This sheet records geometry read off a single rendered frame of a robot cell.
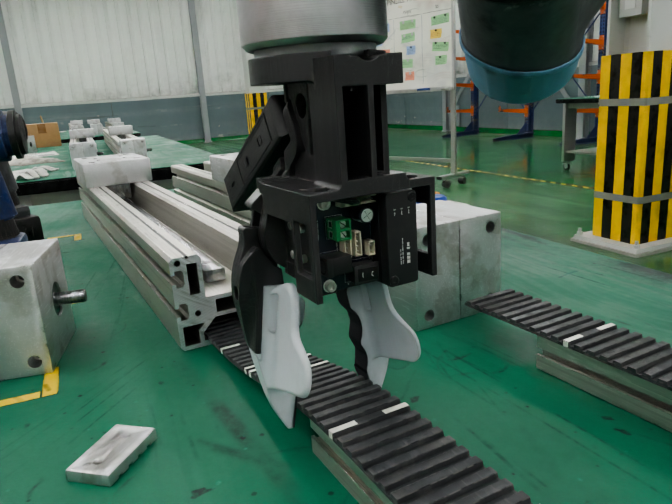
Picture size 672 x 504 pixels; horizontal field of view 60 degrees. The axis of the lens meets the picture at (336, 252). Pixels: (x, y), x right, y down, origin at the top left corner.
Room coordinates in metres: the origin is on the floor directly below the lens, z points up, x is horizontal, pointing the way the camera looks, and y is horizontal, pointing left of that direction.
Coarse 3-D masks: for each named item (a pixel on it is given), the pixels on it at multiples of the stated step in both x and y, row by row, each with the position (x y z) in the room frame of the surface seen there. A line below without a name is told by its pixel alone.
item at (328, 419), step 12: (372, 396) 0.31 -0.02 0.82; (384, 396) 0.31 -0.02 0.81; (396, 396) 0.31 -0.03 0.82; (336, 408) 0.30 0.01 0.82; (348, 408) 0.30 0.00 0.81; (360, 408) 0.30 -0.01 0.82; (372, 408) 0.30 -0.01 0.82; (384, 408) 0.30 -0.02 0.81; (312, 420) 0.29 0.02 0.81; (324, 420) 0.29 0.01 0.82; (336, 420) 0.29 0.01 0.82; (348, 420) 0.29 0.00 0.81; (324, 432) 0.28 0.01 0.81
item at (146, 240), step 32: (96, 192) 0.92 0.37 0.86; (160, 192) 0.87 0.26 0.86; (96, 224) 0.97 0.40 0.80; (128, 224) 0.65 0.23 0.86; (160, 224) 0.77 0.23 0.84; (192, 224) 0.68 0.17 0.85; (224, 224) 0.61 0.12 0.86; (128, 256) 0.70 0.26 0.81; (160, 256) 0.50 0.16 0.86; (192, 256) 0.48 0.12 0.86; (224, 256) 0.58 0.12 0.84; (160, 288) 0.52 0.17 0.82; (192, 288) 0.50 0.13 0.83; (224, 288) 0.51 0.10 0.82; (160, 320) 0.55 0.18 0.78; (192, 320) 0.48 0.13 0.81
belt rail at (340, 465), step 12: (312, 444) 0.31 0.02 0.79; (324, 444) 0.30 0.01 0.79; (324, 456) 0.30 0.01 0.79; (336, 456) 0.29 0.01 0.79; (336, 468) 0.28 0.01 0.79; (348, 468) 0.28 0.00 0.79; (348, 480) 0.27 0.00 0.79; (360, 480) 0.27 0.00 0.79; (360, 492) 0.26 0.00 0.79; (372, 492) 0.26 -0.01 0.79
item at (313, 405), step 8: (352, 384) 0.33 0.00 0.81; (360, 384) 0.33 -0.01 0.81; (368, 384) 0.33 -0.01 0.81; (376, 384) 0.33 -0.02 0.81; (328, 392) 0.32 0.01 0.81; (336, 392) 0.32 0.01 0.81; (344, 392) 0.32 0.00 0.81; (352, 392) 0.32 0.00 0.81; (360, 392) 0.32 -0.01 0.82; (368, 392) 0.32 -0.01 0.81; (304, 400) 0.31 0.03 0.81; (312, 400) 0.31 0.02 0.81; (320, 400) 0.31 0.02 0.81; (328, 400) 0.31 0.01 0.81; (336, 400) 0.31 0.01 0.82; (344, 400) 0.31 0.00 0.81; (304, 408) 0.30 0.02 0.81; (312, 408) 0.30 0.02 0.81; (320, 408) 0.30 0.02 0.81; (328, 408) 0.30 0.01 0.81
